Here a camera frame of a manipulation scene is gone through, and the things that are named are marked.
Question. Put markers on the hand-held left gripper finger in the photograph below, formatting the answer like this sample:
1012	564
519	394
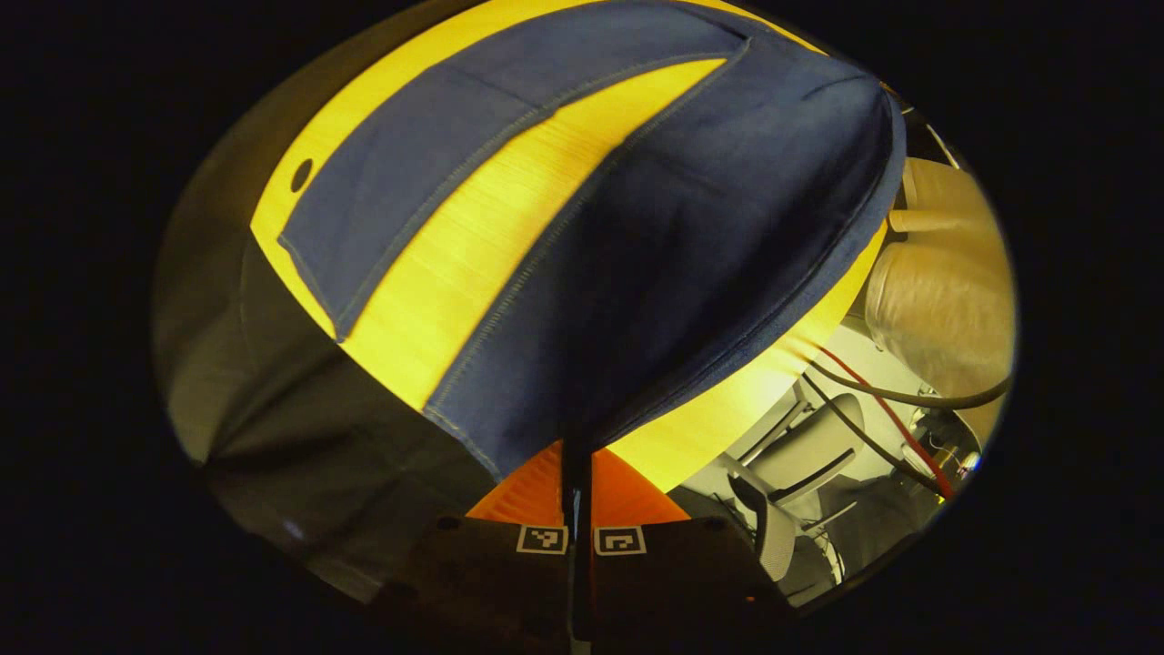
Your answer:
569	496
587	496

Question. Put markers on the blue denim jeans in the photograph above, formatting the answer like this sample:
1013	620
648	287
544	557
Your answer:
682	273

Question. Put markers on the grey office chair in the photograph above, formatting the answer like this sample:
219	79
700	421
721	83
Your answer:
805	446

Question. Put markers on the black backdrop cloth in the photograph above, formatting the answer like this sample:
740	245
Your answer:
300	437

